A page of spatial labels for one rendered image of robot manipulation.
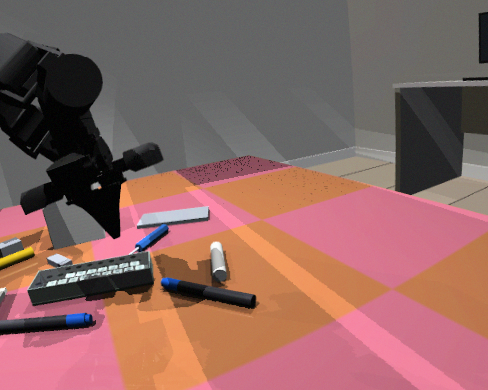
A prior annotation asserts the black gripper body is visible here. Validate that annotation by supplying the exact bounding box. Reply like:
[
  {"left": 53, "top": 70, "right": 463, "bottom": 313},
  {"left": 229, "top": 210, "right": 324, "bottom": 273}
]
[{"left": 20, "top": 118, "right": 163, "bottom": 215}]

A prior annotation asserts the black marker with blue cap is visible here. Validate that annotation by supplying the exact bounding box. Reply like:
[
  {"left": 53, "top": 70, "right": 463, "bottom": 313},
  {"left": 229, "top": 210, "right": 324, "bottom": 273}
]
[
  {"left": 0, "top": 313, "right": 93, "bottom": 333},
  {"left": 161, "top": 278, "right": 257, "bottom": 308}
]

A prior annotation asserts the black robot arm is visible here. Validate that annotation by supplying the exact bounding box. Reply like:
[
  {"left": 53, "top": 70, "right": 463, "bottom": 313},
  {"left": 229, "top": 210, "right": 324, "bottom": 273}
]
[{"left": 0, "top": 33, "right": 113, "bottom": 195}]

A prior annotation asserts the blue and white stylus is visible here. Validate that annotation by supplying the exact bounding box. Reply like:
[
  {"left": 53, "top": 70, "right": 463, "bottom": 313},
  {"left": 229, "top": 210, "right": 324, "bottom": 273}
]
[{"left": 130, "top": 225, "right": 169, "bottom": 254}]

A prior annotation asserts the yellow cylinder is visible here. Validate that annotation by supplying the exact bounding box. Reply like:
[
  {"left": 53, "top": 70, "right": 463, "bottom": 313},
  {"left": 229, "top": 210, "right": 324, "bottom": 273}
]
[{"left": 0, "top": 247, "right": 35, "bottom": 269}]

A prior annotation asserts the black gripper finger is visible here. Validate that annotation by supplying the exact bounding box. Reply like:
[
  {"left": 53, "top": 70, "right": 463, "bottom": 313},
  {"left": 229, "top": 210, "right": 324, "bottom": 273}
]
[
  {"left": 96, "top": 178, "right": 127, "bottom": 238},
  {"left": 65, "top": 188, "right": 116, "bottom": 239}
]

